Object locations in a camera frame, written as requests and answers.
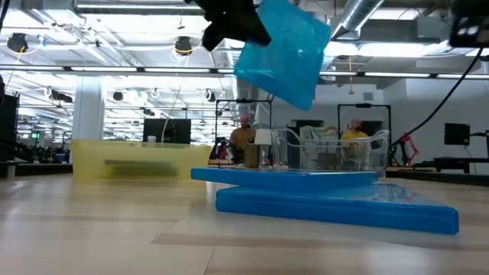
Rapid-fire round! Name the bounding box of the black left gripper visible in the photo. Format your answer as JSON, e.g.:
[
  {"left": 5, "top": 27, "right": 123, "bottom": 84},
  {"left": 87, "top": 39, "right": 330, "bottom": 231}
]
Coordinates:
[{"left": 185, "top": 0, "right": 274, "bottom": 53}]

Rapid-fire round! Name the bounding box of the blue cloth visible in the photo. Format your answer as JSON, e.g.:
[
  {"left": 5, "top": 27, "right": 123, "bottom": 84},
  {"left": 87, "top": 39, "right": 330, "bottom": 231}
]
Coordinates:
[{"left": 233, "top": 0, "right": 332, "bottom": 112}]

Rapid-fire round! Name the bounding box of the black ceiling device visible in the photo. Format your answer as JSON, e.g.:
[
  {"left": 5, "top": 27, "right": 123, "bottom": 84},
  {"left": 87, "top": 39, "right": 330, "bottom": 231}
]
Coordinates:
[
  {"left": 173, "top": 35, "right": 195, "bottom": 57},
  {"left": 6, "top": 32, "right": 30, "bottom": 53}
]

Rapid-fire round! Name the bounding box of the white box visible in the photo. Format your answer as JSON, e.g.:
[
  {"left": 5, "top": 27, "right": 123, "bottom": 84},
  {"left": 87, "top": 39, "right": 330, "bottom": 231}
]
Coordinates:
[{"left": 254, "top": 128, "right": 273, "bottom": 145}]

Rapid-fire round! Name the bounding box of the person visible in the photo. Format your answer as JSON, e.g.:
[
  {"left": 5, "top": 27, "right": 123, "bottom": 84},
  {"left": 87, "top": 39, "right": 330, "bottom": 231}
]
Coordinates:
[
  {"left": 341, "top": 118, "right": 368, "bottom": 141},
  {"left": 228, "top": 113, "right": 257, "bottom": 163}
]

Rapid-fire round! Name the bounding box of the yellow hanging pendant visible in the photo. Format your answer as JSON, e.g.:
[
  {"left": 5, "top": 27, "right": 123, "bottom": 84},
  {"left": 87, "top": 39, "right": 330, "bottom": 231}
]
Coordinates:
[{"left": 347, "top": 56, "right": 355, "bottom": 95}]

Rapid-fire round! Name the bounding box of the red black backpack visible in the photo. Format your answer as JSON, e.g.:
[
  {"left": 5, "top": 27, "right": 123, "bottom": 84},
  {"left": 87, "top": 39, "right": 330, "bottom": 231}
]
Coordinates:
[{"left": 212, "top": 137, "right": 232, "bottom": 161}]

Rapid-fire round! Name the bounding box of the clear plastic bin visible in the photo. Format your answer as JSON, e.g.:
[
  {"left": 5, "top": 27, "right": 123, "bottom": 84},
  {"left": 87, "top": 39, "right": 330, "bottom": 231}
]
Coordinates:
[{"left": 270, "top": 128, "right": 390, "bottom": 179}]

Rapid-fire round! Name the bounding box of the black monitor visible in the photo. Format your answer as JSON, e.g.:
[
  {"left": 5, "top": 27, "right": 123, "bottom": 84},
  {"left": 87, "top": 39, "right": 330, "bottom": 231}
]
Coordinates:
[
  {"left": 143, "top": 118, "right": 192, "bottom": 145},
  {"left": 444, "top": 122, "right": 471, "bottom": 146}
]

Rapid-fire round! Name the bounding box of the ceiling light strip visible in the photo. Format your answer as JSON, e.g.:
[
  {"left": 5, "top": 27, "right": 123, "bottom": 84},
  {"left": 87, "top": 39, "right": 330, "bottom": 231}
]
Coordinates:
[
  {"left": 0, "top": 64, "right": 226, "bottom": 79},
  {"left": 319, "top": 70, "right": 489, "bottom": 80}
]

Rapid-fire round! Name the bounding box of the white column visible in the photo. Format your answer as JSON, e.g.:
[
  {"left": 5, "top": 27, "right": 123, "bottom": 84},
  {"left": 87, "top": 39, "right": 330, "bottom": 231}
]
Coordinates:
[{"left": 71, "top": 76, "right": 105, "bottom": 141}]

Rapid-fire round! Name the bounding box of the red lamp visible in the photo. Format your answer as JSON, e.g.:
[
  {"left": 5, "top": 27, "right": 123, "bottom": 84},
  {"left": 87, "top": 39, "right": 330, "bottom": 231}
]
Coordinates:
[{"left": 397, "top": 131, "right": 420, "bottom": 167}]

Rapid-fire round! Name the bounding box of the yellow translucent bin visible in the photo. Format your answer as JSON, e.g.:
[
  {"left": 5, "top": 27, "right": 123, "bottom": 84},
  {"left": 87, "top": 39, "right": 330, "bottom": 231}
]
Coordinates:
[{"left": 70, "top": 139, "right": 212, "bottom": 180}]

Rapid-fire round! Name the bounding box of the black desk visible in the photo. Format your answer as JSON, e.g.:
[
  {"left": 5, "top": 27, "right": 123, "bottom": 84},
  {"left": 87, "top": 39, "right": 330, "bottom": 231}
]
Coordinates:
[{"left": 412, "top": 156, "right": 489, "bottom": 175}]

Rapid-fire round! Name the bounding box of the black rig frame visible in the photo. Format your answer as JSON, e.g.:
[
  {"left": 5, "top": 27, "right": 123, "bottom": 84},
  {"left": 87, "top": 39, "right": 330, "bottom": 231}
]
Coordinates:
[
  {"left": 215, "top": 97, "right": 274, "bottom": 161},
  {"left": 337, "top": 102, "right": 393, "bottom": 133}
]

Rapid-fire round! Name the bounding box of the silver ceiling duct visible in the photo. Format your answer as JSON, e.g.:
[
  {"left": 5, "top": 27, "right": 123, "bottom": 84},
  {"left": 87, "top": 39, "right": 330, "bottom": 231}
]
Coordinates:
[{"left": 328, "top": 0, "right": 385, "bottom": 41}]

